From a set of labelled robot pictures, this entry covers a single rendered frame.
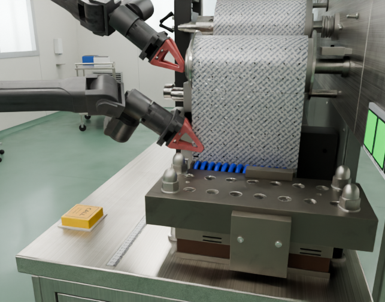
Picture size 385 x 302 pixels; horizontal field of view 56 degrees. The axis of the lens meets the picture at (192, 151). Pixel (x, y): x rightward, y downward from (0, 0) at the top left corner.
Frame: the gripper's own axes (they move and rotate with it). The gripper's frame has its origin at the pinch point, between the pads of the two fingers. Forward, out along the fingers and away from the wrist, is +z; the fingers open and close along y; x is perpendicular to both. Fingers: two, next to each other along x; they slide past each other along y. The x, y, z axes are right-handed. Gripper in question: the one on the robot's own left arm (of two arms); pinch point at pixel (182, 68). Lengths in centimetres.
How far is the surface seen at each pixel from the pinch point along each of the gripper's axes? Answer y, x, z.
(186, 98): 1.5, -4.9, 5.3
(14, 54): -393, -241, -224
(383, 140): 42, 20, 27
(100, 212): 17.6, -34.7, 5.7
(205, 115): 9.9, -2.4, 10.8
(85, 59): -431, -194, -147
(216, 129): 10.2, -3.3, 14.6
